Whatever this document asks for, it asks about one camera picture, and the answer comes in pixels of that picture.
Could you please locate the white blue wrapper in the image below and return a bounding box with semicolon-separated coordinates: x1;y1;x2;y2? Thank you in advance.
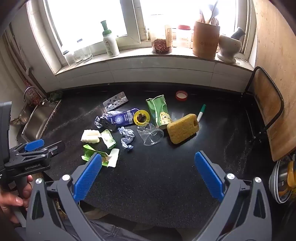
118;127;136;151

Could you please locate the green white marker pen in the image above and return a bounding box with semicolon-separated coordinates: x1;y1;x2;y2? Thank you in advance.
196;104;207;123

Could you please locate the yellow tape roll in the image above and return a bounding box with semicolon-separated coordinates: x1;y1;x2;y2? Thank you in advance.
134;110;151;126

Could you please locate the plastic jar with red lid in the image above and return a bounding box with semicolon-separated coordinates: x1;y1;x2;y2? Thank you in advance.
176;25;192;48

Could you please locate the bunch of wooden utensils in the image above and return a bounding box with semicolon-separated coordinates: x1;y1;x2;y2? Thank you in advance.
199;0;220;25

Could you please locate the white green pump bottle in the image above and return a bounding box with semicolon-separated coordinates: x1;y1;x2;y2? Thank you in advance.
100;20;120;57

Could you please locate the white window frame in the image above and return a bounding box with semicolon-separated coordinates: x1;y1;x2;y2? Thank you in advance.
26;0;255;75

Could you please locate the yellow container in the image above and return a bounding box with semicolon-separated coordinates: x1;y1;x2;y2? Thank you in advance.
285;161;296;197

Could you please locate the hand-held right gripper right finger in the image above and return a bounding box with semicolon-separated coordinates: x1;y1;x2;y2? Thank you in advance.
194;151;273;241

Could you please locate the white foam piece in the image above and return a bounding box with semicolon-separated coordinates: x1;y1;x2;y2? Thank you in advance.
80;129;101;144

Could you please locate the red jar lid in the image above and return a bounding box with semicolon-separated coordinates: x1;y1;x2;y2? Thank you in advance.
175;90;188;101

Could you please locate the black plastic clip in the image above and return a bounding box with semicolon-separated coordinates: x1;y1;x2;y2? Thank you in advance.
100;117;117;131

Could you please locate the white stone mortar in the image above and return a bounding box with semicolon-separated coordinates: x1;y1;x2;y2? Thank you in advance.
217;34;240;64

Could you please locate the green snack bag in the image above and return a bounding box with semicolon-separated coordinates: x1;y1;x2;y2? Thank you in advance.
146;95;173;129

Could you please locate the glass jar of dried chilies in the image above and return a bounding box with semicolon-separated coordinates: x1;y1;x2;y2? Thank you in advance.
151;25;174;55

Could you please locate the clear drinking glass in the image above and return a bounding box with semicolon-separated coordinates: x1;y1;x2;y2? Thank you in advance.
74;49;85;64
81;46;93;62

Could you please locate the steel sink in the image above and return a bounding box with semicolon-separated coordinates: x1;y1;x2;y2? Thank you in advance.
16;100;62;142

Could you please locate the green scouring pad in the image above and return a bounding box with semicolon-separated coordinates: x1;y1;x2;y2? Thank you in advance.
47;91;64;101

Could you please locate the person's left hand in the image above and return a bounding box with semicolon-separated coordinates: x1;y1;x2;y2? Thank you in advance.
0;175;34;223

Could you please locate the blue white paper package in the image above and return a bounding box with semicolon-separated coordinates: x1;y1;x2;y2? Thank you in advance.
94;109;141;129

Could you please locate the red label bottle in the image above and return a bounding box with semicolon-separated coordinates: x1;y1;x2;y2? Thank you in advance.
28;89;40;103

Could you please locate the small green white wrapper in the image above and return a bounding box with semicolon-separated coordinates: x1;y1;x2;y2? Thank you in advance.
99;129;117;149

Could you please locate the steel faucet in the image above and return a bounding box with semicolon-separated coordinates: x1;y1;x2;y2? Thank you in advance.
23;86;47;105

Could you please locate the bamboo utensil holder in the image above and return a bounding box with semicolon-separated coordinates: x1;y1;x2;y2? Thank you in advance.
192;21;221;59

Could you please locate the yellow sponge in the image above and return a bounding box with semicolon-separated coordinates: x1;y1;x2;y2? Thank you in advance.
166;113;200;144

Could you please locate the stone pestle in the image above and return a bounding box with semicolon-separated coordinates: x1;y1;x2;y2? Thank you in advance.
231;27;246;40

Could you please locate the crushed clear plastic cup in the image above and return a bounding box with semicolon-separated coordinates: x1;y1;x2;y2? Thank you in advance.
137;123;164;146

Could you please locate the large green white wrapper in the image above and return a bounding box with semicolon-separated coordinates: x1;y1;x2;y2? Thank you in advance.
81;144;120;168

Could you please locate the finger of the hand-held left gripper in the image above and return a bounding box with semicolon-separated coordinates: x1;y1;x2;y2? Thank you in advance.
17;141;66;161
9;138;45;156

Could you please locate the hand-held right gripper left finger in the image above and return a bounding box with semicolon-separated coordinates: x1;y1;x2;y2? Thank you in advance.
25;152;109;241

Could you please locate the stack of white plates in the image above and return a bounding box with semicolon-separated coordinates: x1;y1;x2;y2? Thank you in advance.
268;158;296;204

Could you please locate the silver pill blister pack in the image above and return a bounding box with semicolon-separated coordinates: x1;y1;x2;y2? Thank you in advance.
103;91;129;112

